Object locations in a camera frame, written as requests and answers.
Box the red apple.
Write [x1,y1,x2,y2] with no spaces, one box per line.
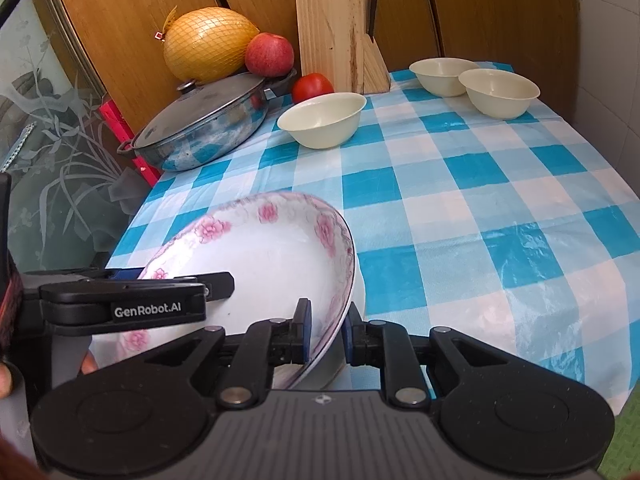
[244,32,295,78]

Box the wooden knife block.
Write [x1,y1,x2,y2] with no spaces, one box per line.
[295,0,391,95]

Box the blue white checkered tablecloth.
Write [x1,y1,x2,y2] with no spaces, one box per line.
[105,61,640,416]

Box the red flat board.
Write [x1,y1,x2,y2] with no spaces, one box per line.
[99,100,162,188]

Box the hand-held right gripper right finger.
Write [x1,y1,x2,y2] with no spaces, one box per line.
[343,300,521,407]

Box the frosted glass door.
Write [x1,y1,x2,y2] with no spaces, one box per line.
[0,0,151,281]

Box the white plate with red flowers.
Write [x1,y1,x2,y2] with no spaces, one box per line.
[272,255,367,391]

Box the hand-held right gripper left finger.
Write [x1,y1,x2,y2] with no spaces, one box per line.
[135,298,313,407]

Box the cream bowl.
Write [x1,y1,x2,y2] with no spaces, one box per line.
[458,68,541,120]
[277,92,367,150]
[409,57,481,98]

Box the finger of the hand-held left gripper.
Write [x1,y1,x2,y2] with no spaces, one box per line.
[41,272,236,305]

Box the steel pot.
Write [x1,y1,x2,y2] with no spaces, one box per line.
[117,67,298,173]

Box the pomelo in yellow net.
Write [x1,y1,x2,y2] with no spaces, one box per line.
[154,6,261,82]

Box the red tomato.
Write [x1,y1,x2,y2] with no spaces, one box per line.
[292,73,335,104]

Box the pink floral plate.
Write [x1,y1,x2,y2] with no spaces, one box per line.
[92,191,357,391]

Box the steel pot lid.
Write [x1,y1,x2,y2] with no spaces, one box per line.
[132,74,266,148]

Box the person's left hand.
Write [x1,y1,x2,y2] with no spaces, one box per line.
[0,351,99,401]

